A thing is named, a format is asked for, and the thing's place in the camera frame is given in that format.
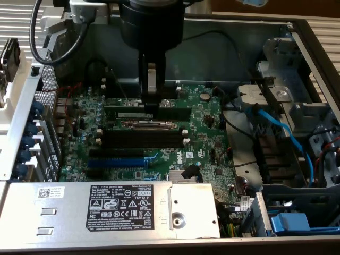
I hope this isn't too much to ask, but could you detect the black wire with connector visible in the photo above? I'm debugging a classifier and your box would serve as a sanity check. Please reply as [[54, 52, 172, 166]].
[[183, 29, 253, 80]]

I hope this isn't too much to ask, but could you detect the thin red wire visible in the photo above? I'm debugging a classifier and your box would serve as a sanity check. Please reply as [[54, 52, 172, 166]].
[[42, 81, 83, 107]]

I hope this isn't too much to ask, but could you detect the white barcode sticker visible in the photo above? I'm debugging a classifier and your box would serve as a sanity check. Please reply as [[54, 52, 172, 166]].
[[38, 186, 65, 199]]

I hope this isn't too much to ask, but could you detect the light blue plastic cap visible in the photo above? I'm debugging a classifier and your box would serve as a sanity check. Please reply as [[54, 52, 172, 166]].
[[237, 0, 269, 8]]

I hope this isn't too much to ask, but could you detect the white parts rack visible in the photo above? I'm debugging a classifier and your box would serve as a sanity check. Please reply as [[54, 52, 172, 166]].
[[0, 49, 37, 133]]

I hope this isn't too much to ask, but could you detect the black RAM slot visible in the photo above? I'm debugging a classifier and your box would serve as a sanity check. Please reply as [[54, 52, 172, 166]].
[[97, 129, 189, 139], [105, 79, 183, 91], [96, 137, 191, 149], [102, 89, 184, 100]]

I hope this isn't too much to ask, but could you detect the CPU socket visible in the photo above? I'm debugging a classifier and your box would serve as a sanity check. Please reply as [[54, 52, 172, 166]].
[[121, 98, 179, 131]]

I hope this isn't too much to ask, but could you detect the silver power supply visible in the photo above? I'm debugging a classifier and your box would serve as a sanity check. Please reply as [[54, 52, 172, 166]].
[[0, 182, 222, 240]]

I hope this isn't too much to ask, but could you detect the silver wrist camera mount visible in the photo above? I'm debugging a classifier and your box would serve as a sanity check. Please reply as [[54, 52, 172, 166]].
[[69, 0, 111, 25]]

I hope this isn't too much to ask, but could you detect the green RAM stick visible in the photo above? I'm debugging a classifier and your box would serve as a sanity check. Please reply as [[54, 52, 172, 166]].
[[103, 104, 192, 121]]

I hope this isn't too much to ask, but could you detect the black plug on motherboard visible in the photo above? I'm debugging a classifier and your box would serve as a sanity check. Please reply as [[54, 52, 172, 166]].
[[181, 164, 200, 179]]

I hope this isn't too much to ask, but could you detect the silver chipset heatsink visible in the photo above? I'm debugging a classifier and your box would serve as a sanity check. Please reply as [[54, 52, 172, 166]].
[[168, 169, 199, 184]]

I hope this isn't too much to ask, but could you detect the black ribbed plastic bracket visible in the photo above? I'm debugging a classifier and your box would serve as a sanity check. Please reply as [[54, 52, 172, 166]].
[[252, 134, 308, 188]]

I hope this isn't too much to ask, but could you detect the short black expansion slot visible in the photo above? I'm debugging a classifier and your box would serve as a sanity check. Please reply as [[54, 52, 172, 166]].
[[85, 168, 107, 179]]

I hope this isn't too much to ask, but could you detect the green motherboard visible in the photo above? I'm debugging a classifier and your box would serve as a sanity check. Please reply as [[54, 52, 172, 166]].
[[57, 83, 240, 213]]

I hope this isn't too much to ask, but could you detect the small white tag sticker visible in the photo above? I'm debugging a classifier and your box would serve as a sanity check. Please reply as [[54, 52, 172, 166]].
[[240, 195, 252, 211]]

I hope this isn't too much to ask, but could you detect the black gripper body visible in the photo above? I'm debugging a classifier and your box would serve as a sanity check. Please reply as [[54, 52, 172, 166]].
[[118, 4, 185, 56]]

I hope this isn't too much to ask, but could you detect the blue expansion slot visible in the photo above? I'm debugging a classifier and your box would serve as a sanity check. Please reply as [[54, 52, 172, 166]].
[[87, 157, 146, 168]]

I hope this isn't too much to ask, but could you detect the long black expansion slot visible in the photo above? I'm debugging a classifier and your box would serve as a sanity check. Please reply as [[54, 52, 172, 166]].
[[89, 148, 146, 158]]

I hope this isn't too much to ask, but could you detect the graphics card with black fan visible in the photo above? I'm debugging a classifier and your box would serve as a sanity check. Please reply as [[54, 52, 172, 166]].
[[0, 38, 22, 107]]

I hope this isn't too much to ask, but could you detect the blue plastic drive latch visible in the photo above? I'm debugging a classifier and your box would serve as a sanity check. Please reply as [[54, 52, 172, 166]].
[[269, 212, 311, 236]]

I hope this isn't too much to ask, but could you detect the metal rear port block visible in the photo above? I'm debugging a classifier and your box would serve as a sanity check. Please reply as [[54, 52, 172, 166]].
[[52, 97, 74, 135]]

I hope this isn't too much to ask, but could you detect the blue disk wire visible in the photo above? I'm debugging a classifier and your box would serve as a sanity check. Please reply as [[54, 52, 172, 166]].
[[245, 105, 317, 184]]

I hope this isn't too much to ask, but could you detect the metal disk bay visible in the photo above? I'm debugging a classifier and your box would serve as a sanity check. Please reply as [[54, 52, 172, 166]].
[[236, 37, 340, 186]]

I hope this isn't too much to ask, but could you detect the black power supply label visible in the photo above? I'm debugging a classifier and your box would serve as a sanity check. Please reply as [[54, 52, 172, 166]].
[[85, 184, 155, 231]]

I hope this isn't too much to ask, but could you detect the power supply wire bundle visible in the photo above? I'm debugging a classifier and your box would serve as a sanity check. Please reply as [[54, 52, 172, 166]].
[[217, 201, 241, 237]]

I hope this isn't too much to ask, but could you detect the black camera cable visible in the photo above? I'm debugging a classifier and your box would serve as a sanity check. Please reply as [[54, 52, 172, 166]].
[[28, 0, 90, 66]]

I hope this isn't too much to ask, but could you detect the grey metal PC case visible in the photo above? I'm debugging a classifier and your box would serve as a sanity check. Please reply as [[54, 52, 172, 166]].
[[0, 7, 340, 255]]

